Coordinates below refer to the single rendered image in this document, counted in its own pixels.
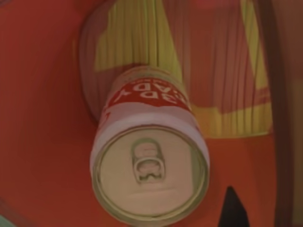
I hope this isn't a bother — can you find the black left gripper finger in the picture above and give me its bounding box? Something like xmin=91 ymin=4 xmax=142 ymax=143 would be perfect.
xmin=217 ymin=186 xmax=251 ymax=227

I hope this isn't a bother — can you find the white and red can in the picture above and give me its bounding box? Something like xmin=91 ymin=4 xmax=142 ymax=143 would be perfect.
xmin=89 ymin=61 xmax=210 ymax=227

